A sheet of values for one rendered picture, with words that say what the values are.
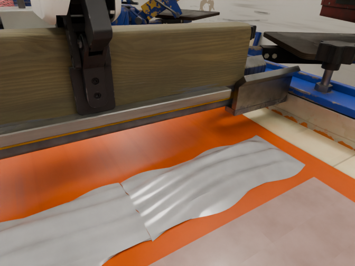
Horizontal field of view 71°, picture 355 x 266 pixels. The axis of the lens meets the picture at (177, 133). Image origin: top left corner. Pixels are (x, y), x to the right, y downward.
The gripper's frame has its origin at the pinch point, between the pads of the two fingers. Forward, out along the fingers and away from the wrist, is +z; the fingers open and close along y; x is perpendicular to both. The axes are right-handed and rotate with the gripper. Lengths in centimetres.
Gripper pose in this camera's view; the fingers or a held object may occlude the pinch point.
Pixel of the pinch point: (87, 82)
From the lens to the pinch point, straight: 23.8
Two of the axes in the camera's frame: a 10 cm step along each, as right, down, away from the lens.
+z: -0.3, 8.6, 5.0
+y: 5.2, 4.4, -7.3
